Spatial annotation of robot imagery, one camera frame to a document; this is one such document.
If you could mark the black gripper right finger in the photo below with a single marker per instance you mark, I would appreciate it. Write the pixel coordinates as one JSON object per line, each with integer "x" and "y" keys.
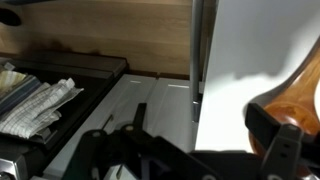
{"x": 283, "y": 146}

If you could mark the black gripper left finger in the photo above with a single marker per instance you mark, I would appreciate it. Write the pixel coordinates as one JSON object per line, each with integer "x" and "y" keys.
{"x": 103, "y": 156}

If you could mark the dark wooden spoon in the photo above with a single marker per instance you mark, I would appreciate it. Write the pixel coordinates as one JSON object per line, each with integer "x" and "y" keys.
{"x": 300, "y": 103}

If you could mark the grey cabinet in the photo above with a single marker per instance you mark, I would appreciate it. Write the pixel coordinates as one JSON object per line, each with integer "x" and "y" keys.
{"x": 133, "y": 96}

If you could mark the black tray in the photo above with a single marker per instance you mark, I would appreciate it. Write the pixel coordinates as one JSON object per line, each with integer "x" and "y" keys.
{"x": 90, "y": 76}

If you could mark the white checkered dish towel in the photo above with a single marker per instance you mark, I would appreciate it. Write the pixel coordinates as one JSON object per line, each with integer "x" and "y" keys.
{"x": 36, "y": 106}

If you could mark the striped folded dish towel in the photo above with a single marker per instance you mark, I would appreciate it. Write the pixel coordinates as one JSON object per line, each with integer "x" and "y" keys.
{"x": 16, "y": 85}

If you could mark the grey metal pole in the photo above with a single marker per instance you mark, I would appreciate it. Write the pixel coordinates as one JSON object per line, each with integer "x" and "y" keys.
{"x": 196, "y": 50}

